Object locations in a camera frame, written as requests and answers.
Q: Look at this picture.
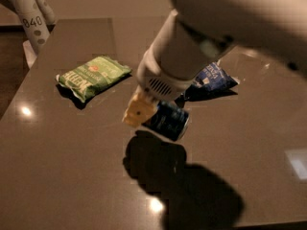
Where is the blue chip bag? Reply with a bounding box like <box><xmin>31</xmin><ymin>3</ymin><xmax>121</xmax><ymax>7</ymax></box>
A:
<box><xmin>183</xmin><ymin>62</ymin><xmax>240</xmax><ymax>101</ymax></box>

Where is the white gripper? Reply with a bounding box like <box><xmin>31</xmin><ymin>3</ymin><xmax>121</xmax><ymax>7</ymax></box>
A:
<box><xmin>123</xmin><ymin>48</ymin><xmax>192</xmax><ymax>127</ymax></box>

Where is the blue pepsi can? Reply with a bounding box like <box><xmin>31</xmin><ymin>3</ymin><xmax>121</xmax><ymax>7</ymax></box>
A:
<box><xmin>143</xmin><ymin>101</ymin><xmax>189</xmax><ymax>141</ymax></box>

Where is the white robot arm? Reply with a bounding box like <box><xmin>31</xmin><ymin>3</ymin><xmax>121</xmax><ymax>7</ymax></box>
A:
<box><xmin>123</xmin><ymin>0</ymin><xmax>307</xmax><ymax>127</ymax></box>

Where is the green chip bag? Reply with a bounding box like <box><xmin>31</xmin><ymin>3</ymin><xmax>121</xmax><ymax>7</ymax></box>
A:
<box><xmin>56</xmin><ymin>56</ymin><xmax>131</xmax><ymax>104</ymax></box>

